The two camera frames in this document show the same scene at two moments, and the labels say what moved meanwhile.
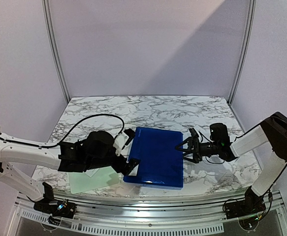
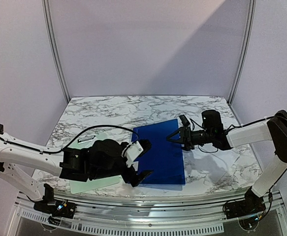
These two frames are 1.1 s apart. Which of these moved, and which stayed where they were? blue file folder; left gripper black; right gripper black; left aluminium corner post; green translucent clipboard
Moved: blue file folder; right gripper black; left gripper black
Stayed: left aluminium corner post; green translucent clipboard
